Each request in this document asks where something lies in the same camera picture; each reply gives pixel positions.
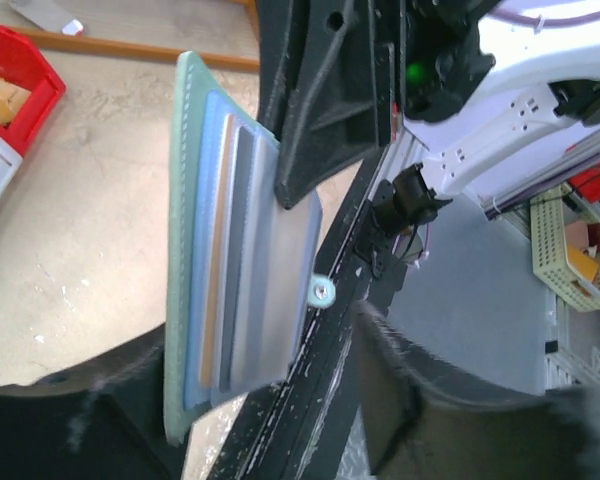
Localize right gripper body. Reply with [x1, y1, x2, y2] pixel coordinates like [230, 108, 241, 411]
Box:
[257, 1, 405, 150]

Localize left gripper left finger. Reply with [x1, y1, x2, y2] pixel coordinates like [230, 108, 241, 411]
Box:
[0, 342, 180, 479]

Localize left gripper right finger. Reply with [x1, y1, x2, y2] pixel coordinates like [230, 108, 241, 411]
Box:
[354, 301, 600, 479]

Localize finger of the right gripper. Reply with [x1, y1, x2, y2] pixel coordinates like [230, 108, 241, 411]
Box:
[273, 89, 380, 209]

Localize green card holder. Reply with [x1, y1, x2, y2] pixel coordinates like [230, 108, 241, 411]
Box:
[164, 52, 336, 444]

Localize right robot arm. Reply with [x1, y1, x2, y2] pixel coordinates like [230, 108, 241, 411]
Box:
[256, 1, 600, 209]

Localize orange cards in red bin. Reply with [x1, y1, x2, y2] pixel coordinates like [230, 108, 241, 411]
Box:
[0, 78, 30, 127]

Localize wooden rack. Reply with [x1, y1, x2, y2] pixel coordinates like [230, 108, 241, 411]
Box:
[9, 1, 260, 73]

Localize perforated cream crate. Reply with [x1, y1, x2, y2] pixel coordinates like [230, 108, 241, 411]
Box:
[530, 184, 600, 313]

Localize red crate in background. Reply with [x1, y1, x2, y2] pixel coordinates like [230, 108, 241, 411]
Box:
[568, 164, 600, 203]

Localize red bin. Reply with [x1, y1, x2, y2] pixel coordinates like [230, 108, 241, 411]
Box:
[0, 25, 66, 156]

